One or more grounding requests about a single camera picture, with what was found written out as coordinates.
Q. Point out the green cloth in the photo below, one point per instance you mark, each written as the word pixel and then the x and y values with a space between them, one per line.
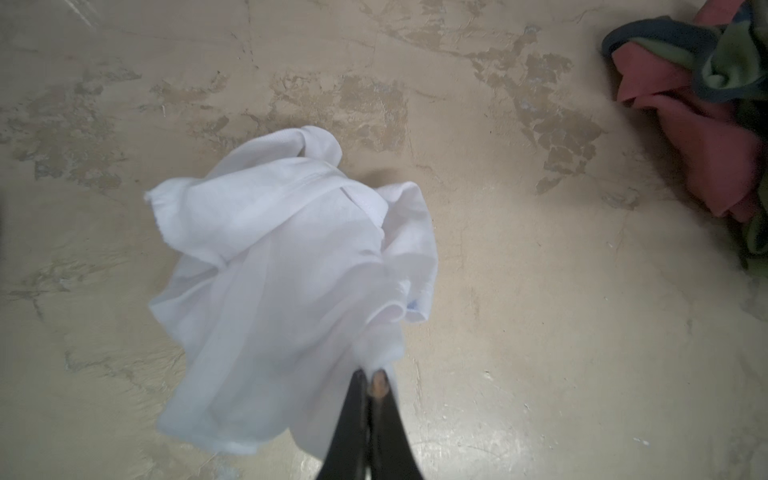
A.
pixel 729 90

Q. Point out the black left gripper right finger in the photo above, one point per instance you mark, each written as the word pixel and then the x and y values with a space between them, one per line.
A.
pixel 390 455

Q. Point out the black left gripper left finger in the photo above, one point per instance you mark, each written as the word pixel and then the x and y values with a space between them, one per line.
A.
pixel 347 456

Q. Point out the white cloth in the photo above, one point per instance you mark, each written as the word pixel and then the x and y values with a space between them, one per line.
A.
pixel 291 277

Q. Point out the pink red cloth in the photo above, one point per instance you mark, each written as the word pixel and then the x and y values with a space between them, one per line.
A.
pixel 696 120

